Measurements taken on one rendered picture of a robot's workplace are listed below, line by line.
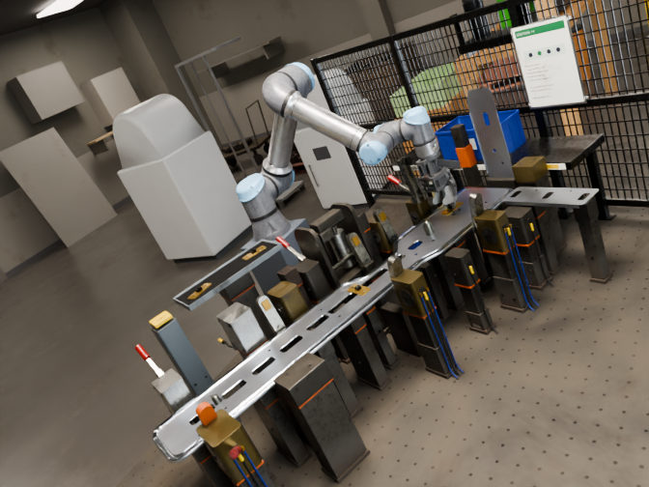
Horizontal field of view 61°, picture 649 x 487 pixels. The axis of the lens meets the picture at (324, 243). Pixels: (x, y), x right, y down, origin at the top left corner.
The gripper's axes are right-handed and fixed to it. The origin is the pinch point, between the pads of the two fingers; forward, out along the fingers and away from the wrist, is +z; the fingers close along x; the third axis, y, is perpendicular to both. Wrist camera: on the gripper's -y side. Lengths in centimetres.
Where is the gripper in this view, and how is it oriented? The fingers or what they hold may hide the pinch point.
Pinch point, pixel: (451, 204)
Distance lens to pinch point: 194.1
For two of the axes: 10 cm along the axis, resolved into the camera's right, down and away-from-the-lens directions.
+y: -7.3, 5.3, -4.4
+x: 5.7, 1.0, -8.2
